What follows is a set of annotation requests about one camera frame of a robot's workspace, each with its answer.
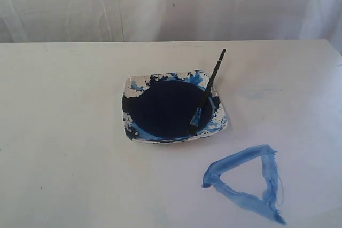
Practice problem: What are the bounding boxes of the black paintbrush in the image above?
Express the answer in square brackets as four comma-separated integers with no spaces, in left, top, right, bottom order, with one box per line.
[188,48,226,136]

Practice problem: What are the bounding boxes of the square plate with blue paint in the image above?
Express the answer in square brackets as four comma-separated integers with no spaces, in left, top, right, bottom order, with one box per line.
[122,70,228,144]

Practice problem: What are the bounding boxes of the blue painted stroke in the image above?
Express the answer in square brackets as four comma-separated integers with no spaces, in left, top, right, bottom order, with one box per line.
[201,144,286,225]

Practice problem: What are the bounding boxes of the white backdrop sheet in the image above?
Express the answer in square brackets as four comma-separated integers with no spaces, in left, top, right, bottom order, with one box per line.
[1,0,341,42]

